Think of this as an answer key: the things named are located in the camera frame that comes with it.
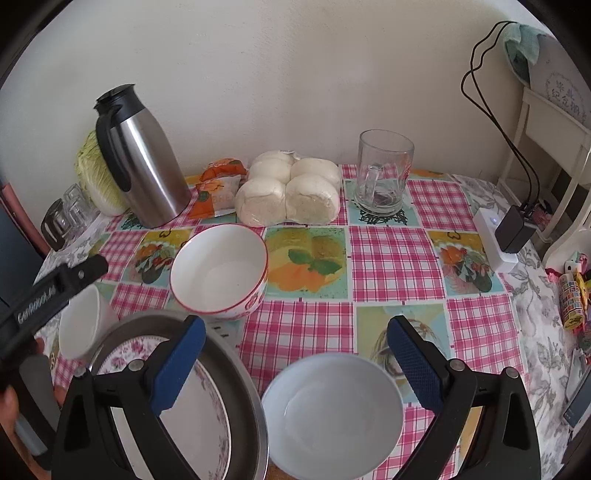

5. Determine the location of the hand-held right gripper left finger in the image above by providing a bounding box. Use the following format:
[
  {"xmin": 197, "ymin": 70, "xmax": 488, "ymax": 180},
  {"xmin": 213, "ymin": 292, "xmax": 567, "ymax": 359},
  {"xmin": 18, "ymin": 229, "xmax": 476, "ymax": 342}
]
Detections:
[{"xmin": 51, "ymin": 315, "xmax": 207, "ymax": 480}]

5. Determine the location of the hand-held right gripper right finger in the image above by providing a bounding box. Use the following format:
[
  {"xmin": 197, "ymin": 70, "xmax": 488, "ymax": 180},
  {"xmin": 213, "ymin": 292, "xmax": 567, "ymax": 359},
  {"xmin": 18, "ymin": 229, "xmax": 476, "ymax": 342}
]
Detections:
[{"xmin": 386, "ymin": 315, "xmax": 542, "ymax": 480}]

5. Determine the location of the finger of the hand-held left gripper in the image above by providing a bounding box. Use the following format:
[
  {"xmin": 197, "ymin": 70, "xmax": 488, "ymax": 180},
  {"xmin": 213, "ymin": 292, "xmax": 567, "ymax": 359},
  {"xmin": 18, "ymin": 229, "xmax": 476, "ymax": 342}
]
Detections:
[{"xmin": 34, "ymin": 255, "xmax": 110, "ymax": 299}]

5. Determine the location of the small strawberry print bowl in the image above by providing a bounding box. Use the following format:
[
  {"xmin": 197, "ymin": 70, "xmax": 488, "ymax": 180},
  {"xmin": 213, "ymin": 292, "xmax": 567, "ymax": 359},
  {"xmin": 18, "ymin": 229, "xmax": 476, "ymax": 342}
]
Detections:
[{"xmin": 58, "ymin": 284, "xmax": 120, "ymax": 361}]

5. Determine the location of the large stainless steel plate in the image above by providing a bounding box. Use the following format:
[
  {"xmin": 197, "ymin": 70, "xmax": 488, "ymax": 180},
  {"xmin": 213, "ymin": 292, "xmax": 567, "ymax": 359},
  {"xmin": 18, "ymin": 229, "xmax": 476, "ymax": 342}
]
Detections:
[{"xmin": 87, "ymin": 310, "xmax": 269, "ymax": 480}]

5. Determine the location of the round pink floral plate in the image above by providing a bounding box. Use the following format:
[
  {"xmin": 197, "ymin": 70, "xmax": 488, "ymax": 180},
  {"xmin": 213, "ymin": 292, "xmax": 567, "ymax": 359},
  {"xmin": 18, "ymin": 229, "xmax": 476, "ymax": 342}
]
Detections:
[{"xmin": 95, "ymin": 337, "xmax": 232, "ymax": 480}]

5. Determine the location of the plain white bowl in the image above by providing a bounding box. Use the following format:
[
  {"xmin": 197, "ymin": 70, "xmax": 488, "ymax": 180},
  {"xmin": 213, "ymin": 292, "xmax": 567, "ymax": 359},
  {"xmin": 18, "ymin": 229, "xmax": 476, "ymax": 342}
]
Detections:
[{"xmin": 261, "ymin": 354, "xmax": 404, "ymax": 480}]

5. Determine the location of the large strawberry print bowl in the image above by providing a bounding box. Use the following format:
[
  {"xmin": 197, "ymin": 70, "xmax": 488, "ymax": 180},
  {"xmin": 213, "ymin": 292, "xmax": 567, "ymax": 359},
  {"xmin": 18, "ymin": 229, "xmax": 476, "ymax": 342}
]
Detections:
[{"xmin": 169, "ymin": 224, "xmax": 269, "ymax": 322}]

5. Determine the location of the person's left hand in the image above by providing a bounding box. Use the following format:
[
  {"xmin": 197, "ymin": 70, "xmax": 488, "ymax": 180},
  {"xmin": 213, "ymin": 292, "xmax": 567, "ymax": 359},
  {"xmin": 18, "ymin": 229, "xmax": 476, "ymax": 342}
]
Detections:
[{"xmin": 0, "ymin": 387, "xmax": 19, "ymax": 446}]

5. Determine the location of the glass pitcher with black lid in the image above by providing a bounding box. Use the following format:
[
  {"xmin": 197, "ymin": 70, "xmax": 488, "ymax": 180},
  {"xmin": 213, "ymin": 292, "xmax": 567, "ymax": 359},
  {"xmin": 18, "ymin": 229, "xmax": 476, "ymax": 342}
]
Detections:
[{"xmin": 41, "ymin": 198, "xmax": 75, "ymax": 252}]

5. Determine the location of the clear glass tumbler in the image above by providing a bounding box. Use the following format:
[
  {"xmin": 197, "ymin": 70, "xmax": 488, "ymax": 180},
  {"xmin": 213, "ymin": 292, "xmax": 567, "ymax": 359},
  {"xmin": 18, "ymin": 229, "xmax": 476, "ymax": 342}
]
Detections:
[
  {"xmin": 62, "ymin": 184, "xmax": 92, "ymax": 217},
  {"xmin": 69, "ymin": 198, "xmax": 100, "ymax": 232}
]

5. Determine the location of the dark blue refrigerator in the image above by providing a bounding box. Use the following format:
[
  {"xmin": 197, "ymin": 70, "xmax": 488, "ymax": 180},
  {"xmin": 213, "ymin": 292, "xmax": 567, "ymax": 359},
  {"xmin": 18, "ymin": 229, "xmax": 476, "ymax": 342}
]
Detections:
[{"xmin": 0, "ymin": 198, "xmax": 47, "ymax": 310}]

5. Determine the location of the napa cabbage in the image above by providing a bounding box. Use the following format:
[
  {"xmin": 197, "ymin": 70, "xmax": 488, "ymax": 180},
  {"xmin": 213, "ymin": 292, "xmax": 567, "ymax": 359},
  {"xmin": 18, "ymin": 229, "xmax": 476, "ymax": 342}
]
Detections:
[{"xmin": 75, "ymin": 130, "xmax": 130, "ymax": 217}]

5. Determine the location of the pink checked tablecloth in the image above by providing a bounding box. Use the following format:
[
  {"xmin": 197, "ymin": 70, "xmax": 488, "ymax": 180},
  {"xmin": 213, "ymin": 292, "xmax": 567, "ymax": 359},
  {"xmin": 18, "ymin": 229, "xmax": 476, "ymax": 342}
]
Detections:
[{"xmin": 51, "ymin": 164, "xmax": 527, "ymax": 480}]

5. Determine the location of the stainless steel thermos jug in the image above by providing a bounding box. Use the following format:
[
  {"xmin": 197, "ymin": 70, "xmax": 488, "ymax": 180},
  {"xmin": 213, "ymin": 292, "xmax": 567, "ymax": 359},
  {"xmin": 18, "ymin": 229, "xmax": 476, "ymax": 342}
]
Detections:
[{"xmin": 94, "ymin": 84, "xmax": 192, "ymax": 229}]

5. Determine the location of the white power strip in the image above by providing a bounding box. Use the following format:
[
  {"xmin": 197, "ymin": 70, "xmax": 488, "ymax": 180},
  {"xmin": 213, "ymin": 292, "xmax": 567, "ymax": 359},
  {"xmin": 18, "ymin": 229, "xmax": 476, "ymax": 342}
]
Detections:
[{"xmin": 473, "ymin": 208, "xmax": 520, "ymax": 274}]

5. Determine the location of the orange and white snack packet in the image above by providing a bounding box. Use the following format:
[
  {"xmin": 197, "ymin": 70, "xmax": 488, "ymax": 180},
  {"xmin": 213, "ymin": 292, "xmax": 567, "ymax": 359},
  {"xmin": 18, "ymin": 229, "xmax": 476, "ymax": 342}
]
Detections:
[{"xmin": 195, "ymin": 174, "xmax": 243, "ymax": 219}]

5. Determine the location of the smartphone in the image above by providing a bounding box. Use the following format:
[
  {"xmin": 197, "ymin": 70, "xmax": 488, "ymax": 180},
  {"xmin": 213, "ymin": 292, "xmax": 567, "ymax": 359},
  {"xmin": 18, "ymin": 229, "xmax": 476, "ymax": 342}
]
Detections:
[{"xmin": 562, "ymin": 376, "xmax": 590, "ymax": 428}]

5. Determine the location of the black charger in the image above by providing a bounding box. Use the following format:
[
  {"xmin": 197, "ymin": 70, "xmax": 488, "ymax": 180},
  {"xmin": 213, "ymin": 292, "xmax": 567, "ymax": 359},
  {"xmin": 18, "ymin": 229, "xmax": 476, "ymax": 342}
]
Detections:
[{"xmin": 496, "ymin": 205, "xmax": 536, "ymax": 254}]

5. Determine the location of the colourful candy tube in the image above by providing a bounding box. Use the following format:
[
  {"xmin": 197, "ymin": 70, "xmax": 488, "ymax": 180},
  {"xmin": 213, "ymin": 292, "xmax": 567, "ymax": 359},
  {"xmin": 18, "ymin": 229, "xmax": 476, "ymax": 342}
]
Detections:
[{"xmin": 558, "ymin": 272, "xmax": 585, "ymax": 329}]

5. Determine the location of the clear glass mug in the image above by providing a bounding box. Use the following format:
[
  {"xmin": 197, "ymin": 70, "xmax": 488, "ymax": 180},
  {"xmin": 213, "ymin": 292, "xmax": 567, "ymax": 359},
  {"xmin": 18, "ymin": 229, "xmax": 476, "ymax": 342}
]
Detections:
[{"xmin": 353, "ymin": 130, "xmax": 415, "ymax": 217}]

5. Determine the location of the bag of steamed buns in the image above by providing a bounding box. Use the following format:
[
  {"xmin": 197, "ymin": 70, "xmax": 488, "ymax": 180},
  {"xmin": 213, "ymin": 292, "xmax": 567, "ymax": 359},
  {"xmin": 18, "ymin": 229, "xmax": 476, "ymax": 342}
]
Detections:
[{"xmin": 235, "ymin": 150, "xmax": 342, "ymax": 227}]

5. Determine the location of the white wooden chair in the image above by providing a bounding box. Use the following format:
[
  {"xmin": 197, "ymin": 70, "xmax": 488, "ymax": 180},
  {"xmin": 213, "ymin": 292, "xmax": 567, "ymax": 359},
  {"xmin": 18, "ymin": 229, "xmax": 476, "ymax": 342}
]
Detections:
[{"xmin": 496, "ymin": 85, "xmax": 591, "ymax": 273}]

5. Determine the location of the grey printed cushion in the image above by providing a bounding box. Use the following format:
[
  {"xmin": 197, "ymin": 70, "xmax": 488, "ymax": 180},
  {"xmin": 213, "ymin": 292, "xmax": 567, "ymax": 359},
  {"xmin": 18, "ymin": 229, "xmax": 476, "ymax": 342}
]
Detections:
[{"xmin": 526, "ymin": 33, "xmax": 591, "ymax": 124}]

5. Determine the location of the teal cloth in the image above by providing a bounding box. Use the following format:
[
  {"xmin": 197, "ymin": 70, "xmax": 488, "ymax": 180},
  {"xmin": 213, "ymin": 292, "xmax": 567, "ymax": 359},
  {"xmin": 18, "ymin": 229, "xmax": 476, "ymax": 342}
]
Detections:
[{"xmin": 503, "ymin": 22, "xmax": 540, "ymax": 85}]

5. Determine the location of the black cable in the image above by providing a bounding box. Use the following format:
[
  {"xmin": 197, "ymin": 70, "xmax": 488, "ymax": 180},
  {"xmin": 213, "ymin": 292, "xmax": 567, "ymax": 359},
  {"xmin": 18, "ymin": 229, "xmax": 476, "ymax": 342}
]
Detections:
[
  {"xmin": 471, "ymin": 21, "xmax": 541, "ymax": 206},
  {"xmin": 461, "ymin": 21, "xmax": 532, "ymax": 208}
]

